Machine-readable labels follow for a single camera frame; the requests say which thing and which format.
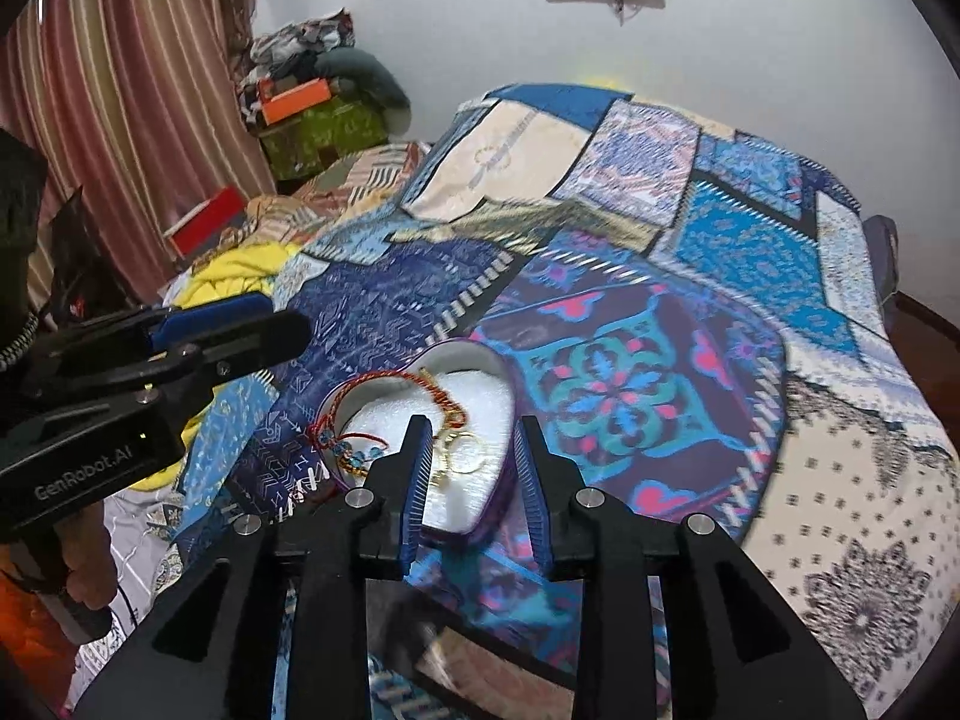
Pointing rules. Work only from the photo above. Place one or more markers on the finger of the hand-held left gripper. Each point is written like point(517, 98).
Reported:
point(214, 316)
point(255, 341)

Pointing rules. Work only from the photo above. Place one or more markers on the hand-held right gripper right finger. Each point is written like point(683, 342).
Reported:
point(534, 499)

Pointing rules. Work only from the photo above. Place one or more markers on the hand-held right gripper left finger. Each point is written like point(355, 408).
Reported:
point(417, 484)

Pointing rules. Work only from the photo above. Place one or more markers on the purple heart-shaped jewelry box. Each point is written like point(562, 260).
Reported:
point(480, 401)

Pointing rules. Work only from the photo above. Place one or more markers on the person's left forearm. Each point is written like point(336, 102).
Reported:
point(22, 630)

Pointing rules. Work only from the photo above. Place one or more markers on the person's left hand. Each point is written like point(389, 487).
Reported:
point(84, 551)

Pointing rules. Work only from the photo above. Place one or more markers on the yellow cloth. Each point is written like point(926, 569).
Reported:
point(225, 270)

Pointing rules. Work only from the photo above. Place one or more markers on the red box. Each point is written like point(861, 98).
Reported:
point(206, 225)

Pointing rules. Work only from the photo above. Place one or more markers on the white patterned sheet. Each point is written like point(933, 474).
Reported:
point(150, 540)

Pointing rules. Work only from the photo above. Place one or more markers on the black bag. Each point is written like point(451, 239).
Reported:
point(90, 262)

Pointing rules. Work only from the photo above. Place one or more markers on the striped patterned blanket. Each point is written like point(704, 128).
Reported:
point(360, 172)

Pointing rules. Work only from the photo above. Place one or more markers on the green box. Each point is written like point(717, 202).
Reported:
point(322, 136)

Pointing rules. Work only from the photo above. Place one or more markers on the orange box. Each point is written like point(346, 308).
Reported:
point(296, 101)

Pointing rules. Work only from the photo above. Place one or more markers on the striped pink curtain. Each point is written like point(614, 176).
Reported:
point(135, 52)

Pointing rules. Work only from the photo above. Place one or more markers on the grey pillow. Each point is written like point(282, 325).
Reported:
point(375, 75)

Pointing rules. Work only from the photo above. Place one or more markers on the blue patchwork blanket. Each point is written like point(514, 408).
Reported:
point(675, 240)

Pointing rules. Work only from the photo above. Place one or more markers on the pile of printed clothes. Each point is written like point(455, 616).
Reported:
point(300, 34)

